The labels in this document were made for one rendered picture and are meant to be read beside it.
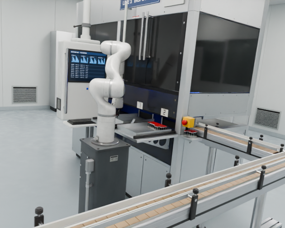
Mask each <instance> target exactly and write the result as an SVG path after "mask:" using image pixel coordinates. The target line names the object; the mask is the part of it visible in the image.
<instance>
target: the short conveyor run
mask: <svg viewBox="0 0 285 228"><path fill-rule="evenodd" d="M216 124H217V125H216V127H213V126H210V125H208V124H204V123H200V122H199V124H197V123H196V126H197V127H194V128H190V130H191V129H192V130H195V131H197V137H199V138H202V141H198V142H200V143H203V144H206V145H209V146H211V147H214V148H217V149H219V150H222V151H225V152H228V153H230V154H233V155H235V156H236V155H238V156H240V157H241V158H244V159H247V160H249V161H254V160H257V159H261V158H264V157H267V156H271V155H274V154H277V153H279V152H280V151H279V150H277V149H280V148H281V146H278V145H275V144H272V143H268V142H264V141H263V139H262V137H263V135H260V137H261V138H259V140H258V139H255V138H253V137H247V136H244V135H241V134H238V133H234V132H230V131H227V130H224V129H220V128H219V126H218V125H219V123H216Z"/></svg>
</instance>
